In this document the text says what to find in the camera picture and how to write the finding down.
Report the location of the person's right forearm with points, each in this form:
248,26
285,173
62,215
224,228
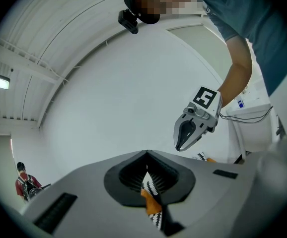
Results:
237,76

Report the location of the person's head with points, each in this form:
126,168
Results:
168,1

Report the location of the black head camera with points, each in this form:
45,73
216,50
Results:
128,21

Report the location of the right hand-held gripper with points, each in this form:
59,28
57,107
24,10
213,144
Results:
204,100

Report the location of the person's teal shirt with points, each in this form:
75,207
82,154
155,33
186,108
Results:
252,14

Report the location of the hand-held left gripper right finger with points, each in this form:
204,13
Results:
208,195

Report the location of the black backpack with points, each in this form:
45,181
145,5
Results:
30,187

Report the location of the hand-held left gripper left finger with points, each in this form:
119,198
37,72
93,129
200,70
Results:
89,199

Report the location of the black white striped blanket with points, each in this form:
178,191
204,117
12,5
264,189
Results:
149,185

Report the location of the white counter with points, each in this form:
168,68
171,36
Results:
252,133

